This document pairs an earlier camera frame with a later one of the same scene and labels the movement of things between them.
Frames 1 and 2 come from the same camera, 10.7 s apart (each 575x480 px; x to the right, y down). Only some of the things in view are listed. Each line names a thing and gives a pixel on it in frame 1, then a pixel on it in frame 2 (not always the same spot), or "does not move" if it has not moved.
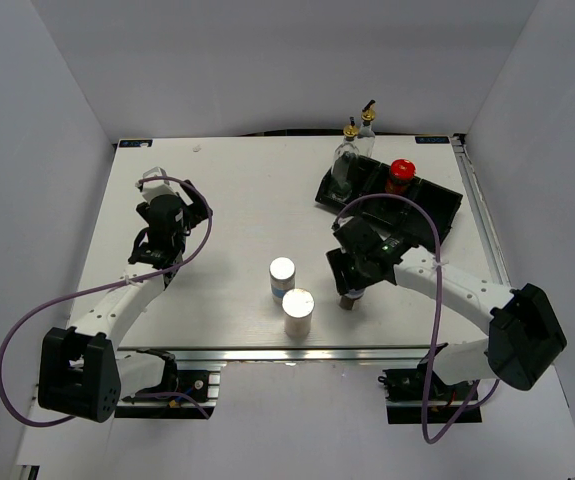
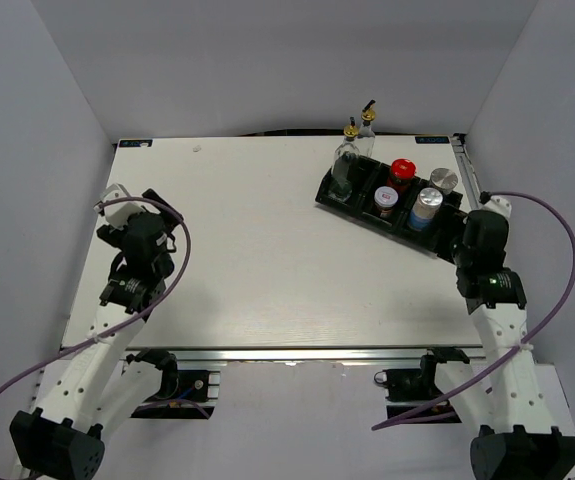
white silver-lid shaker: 298,305 to 444,179
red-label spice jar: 349,303 to 385,198
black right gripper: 338,261 to 464,220
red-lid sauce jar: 402,173 does not move
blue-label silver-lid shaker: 282,271 to 424,209
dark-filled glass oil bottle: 367,137 does not move
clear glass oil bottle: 344,176 does not move
